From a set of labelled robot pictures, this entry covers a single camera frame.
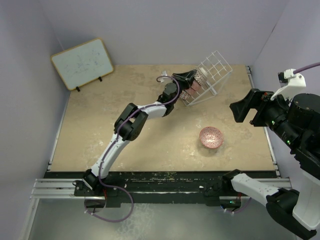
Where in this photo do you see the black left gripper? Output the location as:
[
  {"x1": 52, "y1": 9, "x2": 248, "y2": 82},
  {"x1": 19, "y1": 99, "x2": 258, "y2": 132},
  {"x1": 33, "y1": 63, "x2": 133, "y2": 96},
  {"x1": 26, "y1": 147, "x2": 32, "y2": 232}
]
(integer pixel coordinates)
[{"x1": 170, "y1": 70, "x2": 196, "y2": 105}]

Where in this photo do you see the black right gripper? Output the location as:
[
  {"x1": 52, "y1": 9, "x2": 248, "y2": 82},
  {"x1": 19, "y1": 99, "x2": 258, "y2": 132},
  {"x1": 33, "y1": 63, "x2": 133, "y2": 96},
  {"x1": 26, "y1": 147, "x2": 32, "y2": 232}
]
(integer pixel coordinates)
[{"x1": 229, "y1": 86, "x2": 302, "y2": 148}]

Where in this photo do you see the grey leaf bowl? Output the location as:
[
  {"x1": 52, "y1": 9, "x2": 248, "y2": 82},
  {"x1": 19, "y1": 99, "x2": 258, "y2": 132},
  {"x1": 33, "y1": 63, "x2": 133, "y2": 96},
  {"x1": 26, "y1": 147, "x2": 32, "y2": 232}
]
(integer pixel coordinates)
[
  {"x1": 191, "y1": 80, "x2": 201, "y2": 92},
  {"x1": 185, "y1": 88, "x2": 197, "y2": 96}
]

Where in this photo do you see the brown patterned bowl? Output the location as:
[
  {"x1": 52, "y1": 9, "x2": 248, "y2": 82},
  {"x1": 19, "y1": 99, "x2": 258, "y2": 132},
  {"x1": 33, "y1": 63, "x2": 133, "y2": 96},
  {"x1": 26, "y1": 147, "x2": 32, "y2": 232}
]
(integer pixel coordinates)
[{"x1": 194, "y1": 67, "x2": 208, "y2": 86}]

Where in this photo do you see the blue patterned bowl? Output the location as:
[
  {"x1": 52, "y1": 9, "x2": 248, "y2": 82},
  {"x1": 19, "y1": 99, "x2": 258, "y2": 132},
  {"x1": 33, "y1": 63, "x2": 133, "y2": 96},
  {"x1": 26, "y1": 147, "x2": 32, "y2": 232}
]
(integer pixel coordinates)
[{"x1": 179, "y1": 91, "x2": 190, "y2": 101}]

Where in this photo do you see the white wire dish rack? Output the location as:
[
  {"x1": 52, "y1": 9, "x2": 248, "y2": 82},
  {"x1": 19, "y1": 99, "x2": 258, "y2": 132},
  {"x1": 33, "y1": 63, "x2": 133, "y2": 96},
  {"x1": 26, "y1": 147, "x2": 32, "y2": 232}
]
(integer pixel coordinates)
[{"x1": 181, "y1": 50, "x2": 233, "y2": 106}]

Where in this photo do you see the red patterned bowl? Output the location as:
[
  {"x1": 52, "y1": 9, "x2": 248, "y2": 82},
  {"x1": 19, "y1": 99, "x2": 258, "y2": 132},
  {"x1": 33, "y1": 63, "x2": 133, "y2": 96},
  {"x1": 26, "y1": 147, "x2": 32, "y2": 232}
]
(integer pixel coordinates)
[{"x1": 199, "y1": 126, "x2": 224, "y2": 149}]

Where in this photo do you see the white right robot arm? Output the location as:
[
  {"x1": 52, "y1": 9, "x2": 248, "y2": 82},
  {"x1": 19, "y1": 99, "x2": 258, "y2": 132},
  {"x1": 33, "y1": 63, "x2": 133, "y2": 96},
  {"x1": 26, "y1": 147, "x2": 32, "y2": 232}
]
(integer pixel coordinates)
[{"x1": 222, "y1": 88, "x2": 320, "y2": 240}]

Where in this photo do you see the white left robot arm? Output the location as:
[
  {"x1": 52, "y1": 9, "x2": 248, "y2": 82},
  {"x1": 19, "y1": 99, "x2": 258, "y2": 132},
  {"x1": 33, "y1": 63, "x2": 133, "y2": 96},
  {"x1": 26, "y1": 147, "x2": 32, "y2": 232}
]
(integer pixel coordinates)
[{"x1": 82, "y1": 69, "x2": 197, "y2": 196}]

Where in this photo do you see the small framed whiteboard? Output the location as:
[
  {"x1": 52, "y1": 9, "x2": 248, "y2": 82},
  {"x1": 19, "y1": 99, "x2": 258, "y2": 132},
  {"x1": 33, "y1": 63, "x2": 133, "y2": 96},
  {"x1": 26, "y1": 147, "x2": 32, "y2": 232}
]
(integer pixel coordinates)
[{"x1": 50, "y1": 38, "x2": 114, "y2": 91}]

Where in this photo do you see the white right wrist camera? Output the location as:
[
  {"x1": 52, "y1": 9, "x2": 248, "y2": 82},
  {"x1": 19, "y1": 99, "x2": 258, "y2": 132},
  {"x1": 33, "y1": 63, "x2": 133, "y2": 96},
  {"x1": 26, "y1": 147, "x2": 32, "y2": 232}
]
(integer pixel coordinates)
[{"x1": 270, "y1": 69, "x2": 306, "y2": 101}]

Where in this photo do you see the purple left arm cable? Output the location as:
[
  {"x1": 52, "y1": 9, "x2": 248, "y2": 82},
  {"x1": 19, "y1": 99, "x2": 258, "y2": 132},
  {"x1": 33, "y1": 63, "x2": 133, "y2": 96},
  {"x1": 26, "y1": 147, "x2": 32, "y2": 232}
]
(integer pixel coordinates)
[{"x1": 83, "y1": 76, "x2": 181, "y2": 223}]

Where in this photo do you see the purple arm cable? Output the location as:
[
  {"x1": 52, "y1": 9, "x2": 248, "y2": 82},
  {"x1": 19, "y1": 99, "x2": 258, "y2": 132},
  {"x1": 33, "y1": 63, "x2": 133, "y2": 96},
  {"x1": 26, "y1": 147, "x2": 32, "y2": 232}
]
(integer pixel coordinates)
[
  {"x1": 222, "y1": 62, "x2": 320, "y2": 216},
  {"x1": 83, "y1": 76, "x2": 181, "y2": 223}
]

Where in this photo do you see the black front mounting rail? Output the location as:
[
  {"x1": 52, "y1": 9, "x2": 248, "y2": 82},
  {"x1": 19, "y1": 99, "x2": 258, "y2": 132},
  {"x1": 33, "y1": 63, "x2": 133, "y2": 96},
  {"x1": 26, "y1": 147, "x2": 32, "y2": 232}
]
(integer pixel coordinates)
[{"x1": 29, "y1": 170, "x2": 293, "y2": 209}]

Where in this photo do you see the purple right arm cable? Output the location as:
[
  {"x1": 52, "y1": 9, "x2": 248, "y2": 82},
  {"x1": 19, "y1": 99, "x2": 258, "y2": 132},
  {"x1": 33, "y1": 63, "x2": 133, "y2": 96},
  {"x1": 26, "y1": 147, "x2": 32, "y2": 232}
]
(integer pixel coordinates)
[{"x1": 222, "y1": 62, "x2": 320, "y2": 216}]

